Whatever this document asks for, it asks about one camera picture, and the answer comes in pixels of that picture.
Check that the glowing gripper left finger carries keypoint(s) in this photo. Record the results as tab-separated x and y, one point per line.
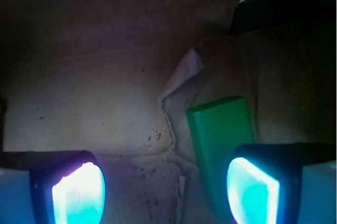
51	187

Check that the brown paper bag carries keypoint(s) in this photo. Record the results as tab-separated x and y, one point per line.
115	77

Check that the green rectangular block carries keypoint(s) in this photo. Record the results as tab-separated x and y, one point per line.
217	128

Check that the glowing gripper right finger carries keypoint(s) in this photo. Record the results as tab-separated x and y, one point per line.
283	183

